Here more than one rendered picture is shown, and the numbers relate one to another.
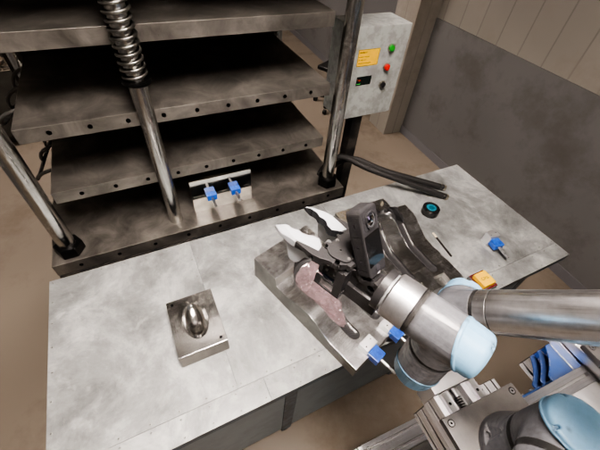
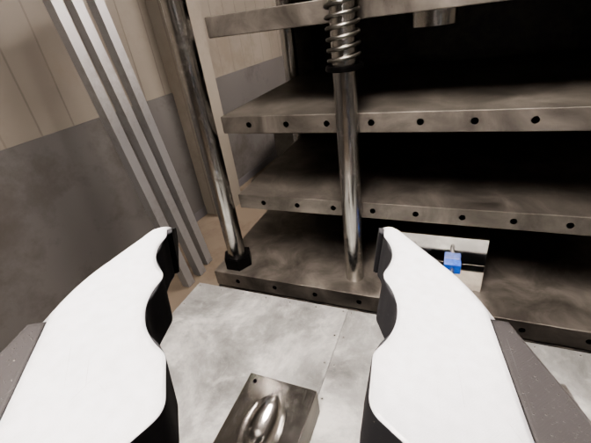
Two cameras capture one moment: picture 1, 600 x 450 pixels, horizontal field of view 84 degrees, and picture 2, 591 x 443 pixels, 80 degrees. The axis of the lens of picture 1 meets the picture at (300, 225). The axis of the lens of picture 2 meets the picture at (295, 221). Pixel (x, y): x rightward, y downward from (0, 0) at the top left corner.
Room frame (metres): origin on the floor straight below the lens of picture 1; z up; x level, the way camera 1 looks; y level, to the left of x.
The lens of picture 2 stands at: (0.36, -0.08, 1.52)
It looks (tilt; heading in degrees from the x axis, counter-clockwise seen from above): 30 degrees down; 55
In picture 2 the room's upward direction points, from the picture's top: 8 degrees counter-clockwise
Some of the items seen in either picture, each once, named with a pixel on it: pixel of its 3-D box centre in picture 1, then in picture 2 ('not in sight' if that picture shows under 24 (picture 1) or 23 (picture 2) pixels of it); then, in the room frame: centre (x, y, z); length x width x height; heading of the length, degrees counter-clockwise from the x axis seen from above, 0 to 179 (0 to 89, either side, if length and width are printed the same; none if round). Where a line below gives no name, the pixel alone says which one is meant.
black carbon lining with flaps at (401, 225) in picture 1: (396, 238); not in sight; (0.88, -0.39, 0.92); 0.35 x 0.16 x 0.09; 30
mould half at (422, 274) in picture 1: (393, 243); not in sight; (0.90, -0.39, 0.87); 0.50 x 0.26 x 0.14; 30
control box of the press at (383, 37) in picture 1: (345, 162); not in sight; (1.62, -0.22, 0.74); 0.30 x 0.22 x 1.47; 120
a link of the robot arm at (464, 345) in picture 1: (446, 334); not in sight; (0.23, -0.23, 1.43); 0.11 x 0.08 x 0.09; 52
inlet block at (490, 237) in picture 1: (497, 245); not in sight; (0.98, -0.86, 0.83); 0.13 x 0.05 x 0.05; 21
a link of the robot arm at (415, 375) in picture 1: (428, 352); not in sight; (0.25, -0.24, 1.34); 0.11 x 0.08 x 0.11; 142
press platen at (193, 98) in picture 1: (175, 69); (430, 88); (1.41, 0.59, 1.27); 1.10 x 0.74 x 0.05; 120
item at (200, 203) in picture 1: (207, 160); (435, 216); (1.33, 0.48, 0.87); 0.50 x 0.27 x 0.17; 30
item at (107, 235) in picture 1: (196, 171); (420, 232); (1.37, 0.57, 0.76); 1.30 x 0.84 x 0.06; 120
